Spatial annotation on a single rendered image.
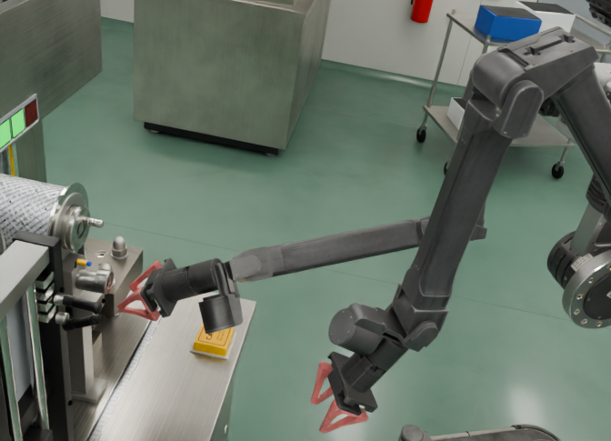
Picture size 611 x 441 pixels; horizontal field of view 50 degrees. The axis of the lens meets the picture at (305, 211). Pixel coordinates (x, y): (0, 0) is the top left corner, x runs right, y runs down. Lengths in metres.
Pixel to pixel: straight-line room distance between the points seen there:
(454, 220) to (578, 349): 2.37
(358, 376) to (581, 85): 0.54
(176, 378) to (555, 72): 0.91
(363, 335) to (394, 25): 4.68
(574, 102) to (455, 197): 0.19
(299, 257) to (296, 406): 1.39
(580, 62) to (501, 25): 3.15
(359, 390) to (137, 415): 0.45
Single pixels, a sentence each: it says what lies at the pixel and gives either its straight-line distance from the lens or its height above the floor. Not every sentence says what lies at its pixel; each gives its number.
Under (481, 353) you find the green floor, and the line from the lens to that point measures 2.99.
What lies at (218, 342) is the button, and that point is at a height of 0.92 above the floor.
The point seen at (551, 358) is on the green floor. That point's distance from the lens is 3.12.
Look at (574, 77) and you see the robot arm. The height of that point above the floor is 1.67.
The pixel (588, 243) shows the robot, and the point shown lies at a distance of 1.47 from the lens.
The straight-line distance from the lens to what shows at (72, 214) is 1.13.
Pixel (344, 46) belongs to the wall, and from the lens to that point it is 5.62.
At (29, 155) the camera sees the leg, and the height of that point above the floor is 0.89.
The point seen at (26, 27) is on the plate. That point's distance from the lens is 1.64.
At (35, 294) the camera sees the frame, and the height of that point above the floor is 1.39.
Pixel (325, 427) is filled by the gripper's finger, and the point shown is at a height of 1.06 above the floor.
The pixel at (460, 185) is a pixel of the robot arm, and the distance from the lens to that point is 0.89.
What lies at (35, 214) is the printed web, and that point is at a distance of 1.12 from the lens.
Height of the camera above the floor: 1.91
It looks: 32 degrees down
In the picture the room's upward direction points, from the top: 10 degrees clockwise
